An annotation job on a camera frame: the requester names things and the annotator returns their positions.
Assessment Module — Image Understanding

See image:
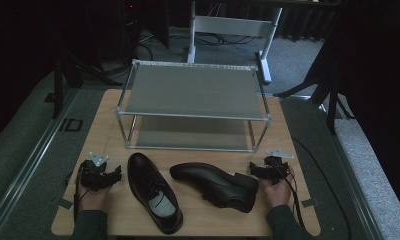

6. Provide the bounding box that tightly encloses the black leather shoe white insole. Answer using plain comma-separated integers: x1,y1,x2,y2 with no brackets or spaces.
126,152,184,235

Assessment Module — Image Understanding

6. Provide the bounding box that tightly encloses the black tripod stand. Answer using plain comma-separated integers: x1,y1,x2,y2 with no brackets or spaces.
50,49,123,120
273,56,356,136

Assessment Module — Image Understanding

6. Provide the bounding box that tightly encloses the person's right hand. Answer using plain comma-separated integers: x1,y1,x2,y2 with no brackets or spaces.
257,165,296,209

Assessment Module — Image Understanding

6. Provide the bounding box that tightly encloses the grey two-tier shoe rack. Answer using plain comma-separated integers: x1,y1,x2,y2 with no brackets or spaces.
115,59,273,154

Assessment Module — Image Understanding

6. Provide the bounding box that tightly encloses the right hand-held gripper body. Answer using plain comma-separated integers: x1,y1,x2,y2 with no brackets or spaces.
263,149,295,186

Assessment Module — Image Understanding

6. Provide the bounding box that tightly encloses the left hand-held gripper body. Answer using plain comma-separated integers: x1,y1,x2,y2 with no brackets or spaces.
79,151,110,192

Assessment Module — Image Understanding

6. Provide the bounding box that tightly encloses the person's left hand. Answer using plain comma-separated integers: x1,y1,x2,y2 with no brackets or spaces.
76,179,114,213

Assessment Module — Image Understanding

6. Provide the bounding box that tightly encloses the white metal table frame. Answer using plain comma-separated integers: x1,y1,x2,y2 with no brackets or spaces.
186,1,284,85

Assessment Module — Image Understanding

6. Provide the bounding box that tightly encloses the grey tape strip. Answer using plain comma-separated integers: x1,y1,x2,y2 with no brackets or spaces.
55,197,75,211
300,198,321,209

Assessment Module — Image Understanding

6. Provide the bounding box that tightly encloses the bundle of black floor cables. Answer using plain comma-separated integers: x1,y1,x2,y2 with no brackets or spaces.
137,30,257,48

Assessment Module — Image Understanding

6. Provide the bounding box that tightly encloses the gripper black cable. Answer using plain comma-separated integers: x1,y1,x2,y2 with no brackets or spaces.
73,162,89,224
275,161,306,229

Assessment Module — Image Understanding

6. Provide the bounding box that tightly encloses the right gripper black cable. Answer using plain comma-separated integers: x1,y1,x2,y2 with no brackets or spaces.
275,161,306,229

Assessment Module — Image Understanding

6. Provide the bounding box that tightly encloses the black rectangular floor frame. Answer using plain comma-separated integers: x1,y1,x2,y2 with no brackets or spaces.
58,117,84,133

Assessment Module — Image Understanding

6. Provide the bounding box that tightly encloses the black floor cable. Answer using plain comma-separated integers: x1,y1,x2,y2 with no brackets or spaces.
291,137,353,240

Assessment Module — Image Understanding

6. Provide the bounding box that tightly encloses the aluminium floor rail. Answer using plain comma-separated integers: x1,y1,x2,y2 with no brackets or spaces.
0,87,82,236
277,94,385,240

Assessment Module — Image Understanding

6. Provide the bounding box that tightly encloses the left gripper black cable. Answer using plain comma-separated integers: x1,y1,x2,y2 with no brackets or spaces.
73,162,89,224

